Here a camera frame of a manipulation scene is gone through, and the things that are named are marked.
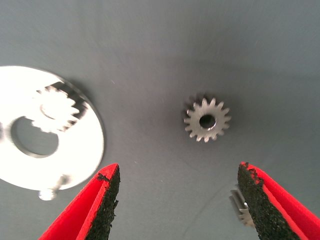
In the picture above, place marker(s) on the larger steel gear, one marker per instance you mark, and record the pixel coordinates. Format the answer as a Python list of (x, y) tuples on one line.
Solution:
[(240, 207)]

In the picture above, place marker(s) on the small steel gear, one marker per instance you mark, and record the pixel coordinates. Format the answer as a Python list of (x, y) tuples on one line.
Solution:
[(57, 110), (195, 120)]

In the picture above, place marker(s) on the dark grey table cloth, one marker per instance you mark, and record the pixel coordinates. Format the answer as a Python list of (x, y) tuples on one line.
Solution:
[(160, 37)]

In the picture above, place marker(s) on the round metal plate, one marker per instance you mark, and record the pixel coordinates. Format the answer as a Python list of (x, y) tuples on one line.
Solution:
[(75, 160)]

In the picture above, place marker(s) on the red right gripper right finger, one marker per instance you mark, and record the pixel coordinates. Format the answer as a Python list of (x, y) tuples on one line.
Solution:
[(280, 215)]

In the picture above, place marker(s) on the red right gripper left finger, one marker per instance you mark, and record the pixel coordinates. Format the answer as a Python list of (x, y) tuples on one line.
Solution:
[(85, 215)]

